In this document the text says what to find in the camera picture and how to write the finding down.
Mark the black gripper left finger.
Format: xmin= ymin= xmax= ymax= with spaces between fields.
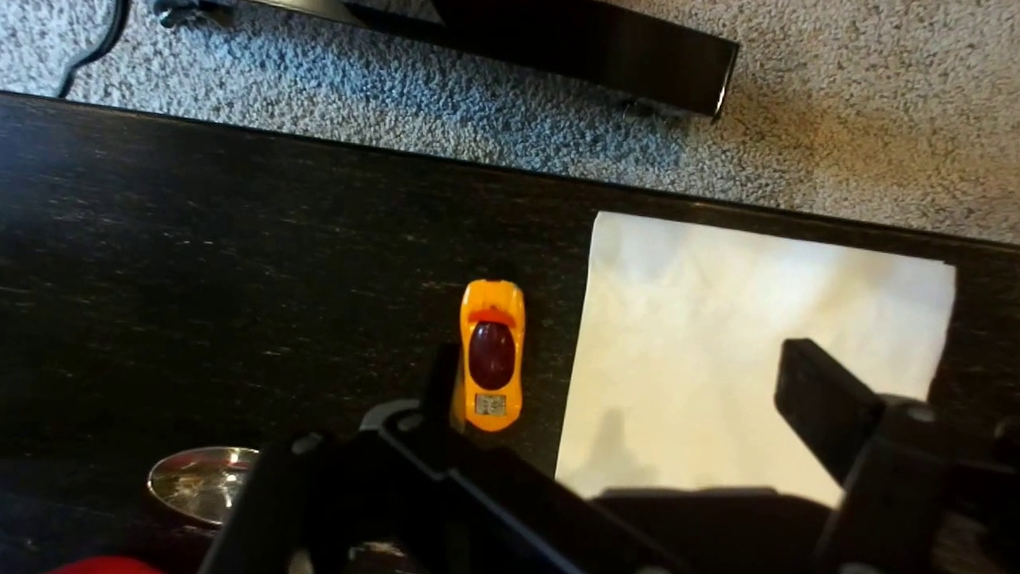
xmin=201 ymin=345 xmax=682 ymax=574

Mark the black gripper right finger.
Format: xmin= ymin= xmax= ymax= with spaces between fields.
xmin=774 ymin=337 xmax=1020 ymax=574

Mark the orange toy car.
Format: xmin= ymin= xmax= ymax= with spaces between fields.
xmin=449 ymin=277 xmax=526 ymax=433

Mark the metal spoon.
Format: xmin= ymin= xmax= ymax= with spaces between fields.
xmin=146 ymin=448 xmax=257 ymax=530

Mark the black coffee table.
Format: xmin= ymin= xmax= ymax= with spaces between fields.
xmin=0 ymin=93 xmax=1020 ymax=574

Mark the red bowl with snacks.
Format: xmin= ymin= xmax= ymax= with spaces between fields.
xmin=48 ymin=556 xmax=163 ymax=574

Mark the black bar on carpet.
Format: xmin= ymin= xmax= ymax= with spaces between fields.
xmin=152 ymin=0 xmax=742 ymax=121

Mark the black floor cable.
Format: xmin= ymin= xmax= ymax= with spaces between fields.
xmin=54 ymin=0 xmax=134 ymax=102

